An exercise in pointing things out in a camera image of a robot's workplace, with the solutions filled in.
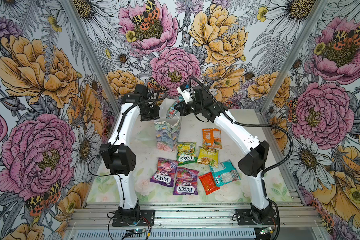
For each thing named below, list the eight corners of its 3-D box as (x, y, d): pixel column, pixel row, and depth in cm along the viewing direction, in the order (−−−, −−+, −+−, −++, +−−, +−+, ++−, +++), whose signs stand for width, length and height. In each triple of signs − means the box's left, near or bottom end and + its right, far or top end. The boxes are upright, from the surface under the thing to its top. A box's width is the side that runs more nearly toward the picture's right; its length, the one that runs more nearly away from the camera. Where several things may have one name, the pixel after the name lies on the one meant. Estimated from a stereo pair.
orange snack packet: (202, 148, 102) (203, 145, 100) (201, 131, 112) (201, 128, 109) (222, 148, 102) (223, 145, 100) (219, 131, 112) (219, 128, 109)
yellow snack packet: (196, 163, 95) (196, 160, 92) (198, 148, 102) (199, 145, 99) (217, 167, 93) (218, 164, 90) (218, 152, 100) (219, 149, 97)
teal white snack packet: (217, 187, 86) (218, 185, 84) (209, 167, 94) (209, 165, 91) (239, 180, 89) (240, 178, 86) (229, 161, 96) (230, 159, 94)
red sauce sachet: (206, 195, 83) (207, 194, 82) (198, 177, 90) (199, 175, 88) (219, 190, 85) (219, 188, 83) (210, 172, 91) (210, 171, 90)
